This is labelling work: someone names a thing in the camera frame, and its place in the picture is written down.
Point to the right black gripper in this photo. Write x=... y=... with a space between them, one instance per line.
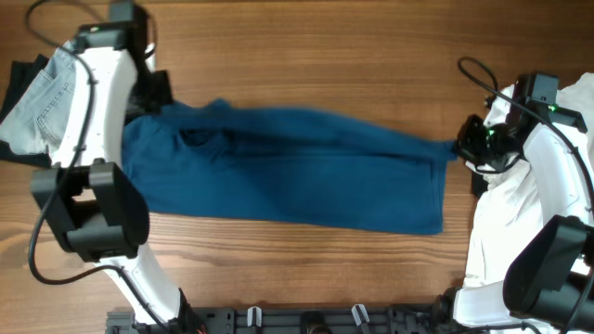
x=471 y=144

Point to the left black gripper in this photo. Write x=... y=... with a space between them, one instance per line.
x=164 y=96

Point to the blue t-shirt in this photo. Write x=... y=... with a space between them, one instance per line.
x=287 y=165

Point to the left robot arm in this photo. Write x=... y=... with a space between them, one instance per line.
x=91 y=207

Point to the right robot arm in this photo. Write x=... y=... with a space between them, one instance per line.
x=540 y=285

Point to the white garment pile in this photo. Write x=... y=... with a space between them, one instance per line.
x=507 y=217

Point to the light blue folded jeans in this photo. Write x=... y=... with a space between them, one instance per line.
x=37 y=124

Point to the black folded garment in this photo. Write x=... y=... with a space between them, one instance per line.
x=16 y=83

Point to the right white rail clip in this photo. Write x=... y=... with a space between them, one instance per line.
x=360 y=315

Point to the white rail clip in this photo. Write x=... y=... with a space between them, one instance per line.
x=360 y=315
x=254 y=317

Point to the left white rail clip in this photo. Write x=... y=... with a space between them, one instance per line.
x=254 y=317

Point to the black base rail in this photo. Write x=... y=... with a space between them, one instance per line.
x=396 y=319

